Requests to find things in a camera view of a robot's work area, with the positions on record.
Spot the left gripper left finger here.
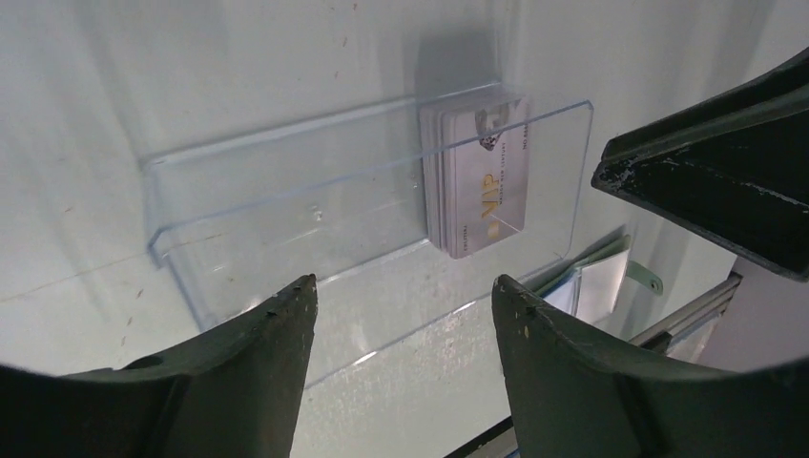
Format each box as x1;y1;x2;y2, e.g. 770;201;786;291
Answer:
1;274;318;457

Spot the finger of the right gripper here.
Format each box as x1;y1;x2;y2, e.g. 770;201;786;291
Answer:
591;52;808;281

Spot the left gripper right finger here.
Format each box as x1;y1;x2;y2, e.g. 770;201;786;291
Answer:
491;275;808;457

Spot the blue card wallet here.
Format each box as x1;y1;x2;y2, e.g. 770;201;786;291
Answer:
535;235;664;324

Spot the clear acrylic card holder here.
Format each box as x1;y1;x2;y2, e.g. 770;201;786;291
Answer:
143;93;593;333

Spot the stack of VIP cards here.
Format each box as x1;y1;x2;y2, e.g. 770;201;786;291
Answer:
418;88;531;260

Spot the right aluminium frame post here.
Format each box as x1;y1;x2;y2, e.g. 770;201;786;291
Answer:
630;272;742;363

